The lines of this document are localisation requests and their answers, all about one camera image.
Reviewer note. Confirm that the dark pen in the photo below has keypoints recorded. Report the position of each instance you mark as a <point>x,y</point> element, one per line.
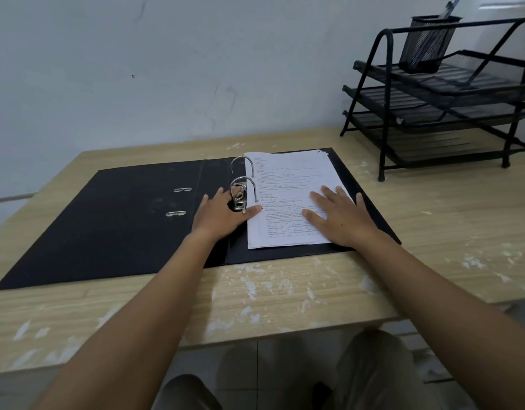
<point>452,5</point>

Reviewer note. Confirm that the person's beige trousers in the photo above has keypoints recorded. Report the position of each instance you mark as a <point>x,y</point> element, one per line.
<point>373,371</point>

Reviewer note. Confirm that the black mesh pen holder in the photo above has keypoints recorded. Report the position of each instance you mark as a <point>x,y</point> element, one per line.
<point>426,44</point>

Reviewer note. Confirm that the person's left thumb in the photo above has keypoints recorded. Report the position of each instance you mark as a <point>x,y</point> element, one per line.
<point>250,211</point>

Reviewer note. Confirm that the person's right little finger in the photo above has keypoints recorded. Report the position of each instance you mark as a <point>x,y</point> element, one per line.
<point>361,202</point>

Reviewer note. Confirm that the person's left middle finger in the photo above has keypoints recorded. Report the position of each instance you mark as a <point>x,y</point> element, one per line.
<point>219,197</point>

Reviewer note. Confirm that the person's right forearm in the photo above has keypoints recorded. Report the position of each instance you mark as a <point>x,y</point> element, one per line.
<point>437,311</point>

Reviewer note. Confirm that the person's right thumb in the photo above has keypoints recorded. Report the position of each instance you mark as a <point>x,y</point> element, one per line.
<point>313,216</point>

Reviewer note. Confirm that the white printed paper stack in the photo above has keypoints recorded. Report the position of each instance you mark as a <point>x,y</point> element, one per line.
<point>288,179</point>

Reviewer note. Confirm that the person's right hand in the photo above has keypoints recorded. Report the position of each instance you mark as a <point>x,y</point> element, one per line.
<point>345,221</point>

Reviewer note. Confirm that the person's right middle finger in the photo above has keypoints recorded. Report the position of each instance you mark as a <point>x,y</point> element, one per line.
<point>329,194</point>

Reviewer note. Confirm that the black lever arch binder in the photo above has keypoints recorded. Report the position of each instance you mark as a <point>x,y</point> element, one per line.
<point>117,226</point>

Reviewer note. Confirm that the black mesh tiered tray rack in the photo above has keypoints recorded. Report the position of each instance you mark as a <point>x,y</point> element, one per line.
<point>437,76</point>

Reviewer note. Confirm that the person's left forearm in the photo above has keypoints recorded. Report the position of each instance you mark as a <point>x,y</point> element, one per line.
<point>160,311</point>

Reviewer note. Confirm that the person's left hand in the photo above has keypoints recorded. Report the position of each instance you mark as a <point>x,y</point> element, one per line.
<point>217,217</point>

